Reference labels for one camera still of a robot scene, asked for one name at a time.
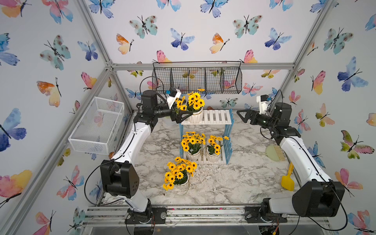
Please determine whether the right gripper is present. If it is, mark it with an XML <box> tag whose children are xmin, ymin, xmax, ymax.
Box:
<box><xmin>238</xmin><ymin>110</ymin><xmax>280</xmax><ymax>133</ymax></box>

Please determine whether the sunflower pot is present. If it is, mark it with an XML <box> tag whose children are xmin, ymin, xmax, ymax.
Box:
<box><xmin>207</xmin><ymin>135</ymin><xmax>230</xmax><ymax>163</ymax></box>
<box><xmin>163</xmin><ymin>157</ymin><xmax>198</xmax><ymax>191</ymax></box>
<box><xmin>181</xmin><ymin>131</ymin><xmax>206</xmax><ymax>161</ymax></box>
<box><xmin>175</xmin><ymin>92</ymin><xmax>205</xmax><ymax>124</ymax></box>

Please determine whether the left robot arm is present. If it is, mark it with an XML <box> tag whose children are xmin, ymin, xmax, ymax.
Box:
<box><xmin>100</xmin><ymin>88</ymin><xmax>192</xmax><ymax>215</ymax></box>

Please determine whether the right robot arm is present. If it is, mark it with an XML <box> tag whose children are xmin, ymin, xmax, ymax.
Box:
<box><xmin>237</xmin><ymin>102</ymin><xmax>345</xmax><ymax>217</ymax></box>

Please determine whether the blue white wooden shelf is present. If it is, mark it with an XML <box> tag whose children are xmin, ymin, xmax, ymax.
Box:
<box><xmin>179</xmin><ymin>109</ymin><xmax>234</xmax><ymax>164</ymax></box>

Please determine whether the green hand brush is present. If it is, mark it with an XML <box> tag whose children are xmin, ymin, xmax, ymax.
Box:
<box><xmin>265</xmin><ymin>145</ymin><xmax>286</xmax><ymax>162</ymax></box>

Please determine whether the yellow toy shovel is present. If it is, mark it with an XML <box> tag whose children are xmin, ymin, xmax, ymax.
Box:
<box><xmin>281</xmin><ymin>162</ymin><xmax>295</xmax><ymax>192</ymax></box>

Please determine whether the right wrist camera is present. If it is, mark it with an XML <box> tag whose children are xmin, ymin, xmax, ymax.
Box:
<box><xmin>256</xmin><ymin>95</ymin><xmax>270</xmax><ymax>115</ymax></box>

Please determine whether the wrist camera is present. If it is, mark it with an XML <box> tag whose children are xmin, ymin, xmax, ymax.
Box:
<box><xmin>166</xmin><ymin>87</ymin><xmax>181</xmax><ymax>109</ymax></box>
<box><xmin>256</xmin><ymin>95</ymin><xmax>270</xmax><ymax>115</ymax></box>

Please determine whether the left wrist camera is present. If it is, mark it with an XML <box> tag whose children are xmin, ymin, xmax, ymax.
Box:
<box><xmin>166</xmin><ymin>87</ymin><xmax>181</xmax><ymax>109</ymax></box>

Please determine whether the black wire wall basket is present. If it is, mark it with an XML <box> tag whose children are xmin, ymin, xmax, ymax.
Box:
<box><xmin>151</xmin><ymin>61</ymin><xmax>243</xmax><ymax>95</ymax></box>

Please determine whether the white mesh wall basket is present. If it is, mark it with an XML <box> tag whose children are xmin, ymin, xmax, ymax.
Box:
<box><xmin>68</xmin><ymin>97</ymin><xmax>124</xmax><ymax>155</ymax></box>

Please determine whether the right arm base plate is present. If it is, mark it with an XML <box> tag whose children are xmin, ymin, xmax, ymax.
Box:
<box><xmin>244</xmin><ymin>206</ymin><xmax>287</xmax><ymax>223</ymax></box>

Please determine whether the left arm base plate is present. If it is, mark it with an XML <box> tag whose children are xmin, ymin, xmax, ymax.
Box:
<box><xmin>126</xmin><ymin>207</ymin><xmax>167</xmax><ymax>225</ymax></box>

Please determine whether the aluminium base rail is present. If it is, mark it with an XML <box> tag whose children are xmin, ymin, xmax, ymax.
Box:
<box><xmin>83</xmin><ymin>205</ymin><xmax>315</xmax><ymax>227</ymax></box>

